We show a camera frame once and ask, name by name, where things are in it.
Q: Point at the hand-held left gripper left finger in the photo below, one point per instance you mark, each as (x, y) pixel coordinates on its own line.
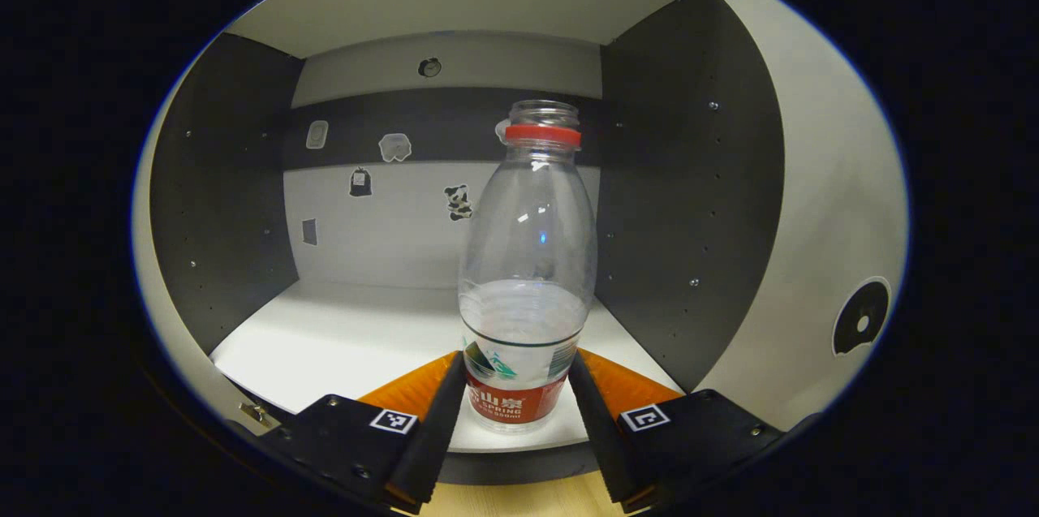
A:
(430, 444)

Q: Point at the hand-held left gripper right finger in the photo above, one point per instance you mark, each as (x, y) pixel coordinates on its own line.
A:
(601, 436)

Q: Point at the clear plastic water bottle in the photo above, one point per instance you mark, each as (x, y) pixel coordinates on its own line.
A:
(528, 257)

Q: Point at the white cabinet door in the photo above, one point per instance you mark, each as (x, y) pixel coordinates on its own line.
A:
(828, 200)
(150, 273)

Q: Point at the white cabinet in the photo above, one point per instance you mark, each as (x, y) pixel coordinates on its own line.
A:
(390, 233)

